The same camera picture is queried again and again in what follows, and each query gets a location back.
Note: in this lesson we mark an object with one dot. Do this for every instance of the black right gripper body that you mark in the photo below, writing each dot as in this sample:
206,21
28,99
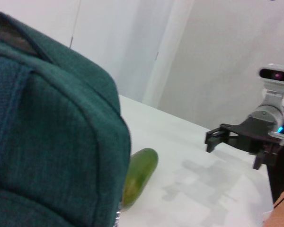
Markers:
255,132

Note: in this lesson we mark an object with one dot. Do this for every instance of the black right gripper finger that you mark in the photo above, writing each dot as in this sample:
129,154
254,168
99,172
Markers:
214,138
262,156

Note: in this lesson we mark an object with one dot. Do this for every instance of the green cucumber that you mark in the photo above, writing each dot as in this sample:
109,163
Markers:
142,170

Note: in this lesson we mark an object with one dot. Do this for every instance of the dark teal insulated lunch bag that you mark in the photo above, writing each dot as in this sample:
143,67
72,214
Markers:
49,130

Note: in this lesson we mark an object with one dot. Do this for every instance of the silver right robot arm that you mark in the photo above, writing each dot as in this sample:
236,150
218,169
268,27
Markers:
269,113

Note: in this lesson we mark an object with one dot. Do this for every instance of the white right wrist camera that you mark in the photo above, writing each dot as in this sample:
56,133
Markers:
277,75

